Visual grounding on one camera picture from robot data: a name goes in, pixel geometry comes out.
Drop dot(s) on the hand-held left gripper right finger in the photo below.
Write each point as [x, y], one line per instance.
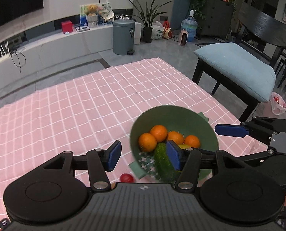
[173, 156]

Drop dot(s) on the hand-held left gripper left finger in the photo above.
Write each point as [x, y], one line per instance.
[114, 157]

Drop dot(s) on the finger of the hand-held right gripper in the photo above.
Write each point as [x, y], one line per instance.
[258, 158]
[229, 130]

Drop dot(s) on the green cucumber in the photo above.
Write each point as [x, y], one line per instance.
[163, 163]

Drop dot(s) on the yellow green mango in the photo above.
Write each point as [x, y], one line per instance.
[184, 146]

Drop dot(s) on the orange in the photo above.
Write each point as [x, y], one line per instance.
[147, 142]
[175, 137]
[159, 133]
[192, 141]

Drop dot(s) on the green colander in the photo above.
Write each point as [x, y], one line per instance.
[172, 118]

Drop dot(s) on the small red tomato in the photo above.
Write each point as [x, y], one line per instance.
[126, 178]

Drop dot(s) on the white plastic bag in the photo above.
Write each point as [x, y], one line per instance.
[156, 32]
[278, 104]

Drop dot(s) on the pink checked tablecloth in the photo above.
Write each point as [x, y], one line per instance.
[73, 105]

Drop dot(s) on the light blue seat cushion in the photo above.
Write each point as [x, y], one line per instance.
[234, 62]

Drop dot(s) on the white space heater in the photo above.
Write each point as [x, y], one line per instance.
[183, 37]

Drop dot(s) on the blue water jug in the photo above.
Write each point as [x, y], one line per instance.
[188, 27]

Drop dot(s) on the dark cabinet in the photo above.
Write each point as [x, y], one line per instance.
[217, 16]

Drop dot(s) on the dark wooden chair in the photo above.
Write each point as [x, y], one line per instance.
[265, 21]

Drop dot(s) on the red and white bag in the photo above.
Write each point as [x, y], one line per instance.
[167, 32]

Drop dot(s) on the grey pedal bin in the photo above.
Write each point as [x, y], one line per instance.
[122, 38]

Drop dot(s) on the white tv console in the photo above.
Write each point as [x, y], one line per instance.
[61, 45]

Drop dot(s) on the long-leaf plant in black pot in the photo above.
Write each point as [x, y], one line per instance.
[147, 35]

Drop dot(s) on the white ribbed pot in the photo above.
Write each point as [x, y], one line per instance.
[93, 21]

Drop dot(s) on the red box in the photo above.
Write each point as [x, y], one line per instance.
[67, 26]

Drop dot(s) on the blue box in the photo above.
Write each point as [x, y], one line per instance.
[83, 21]

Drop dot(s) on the white hat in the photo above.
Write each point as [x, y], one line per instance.
[108, 15]

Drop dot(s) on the brown teddy bear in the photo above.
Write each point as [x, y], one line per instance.
[93, 9]

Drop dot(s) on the white router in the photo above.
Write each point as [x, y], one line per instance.
[2, 57]

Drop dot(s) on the illustrated poster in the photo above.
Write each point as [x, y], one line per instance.
[105, 6]

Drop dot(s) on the black television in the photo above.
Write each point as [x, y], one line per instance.
[10, 0]

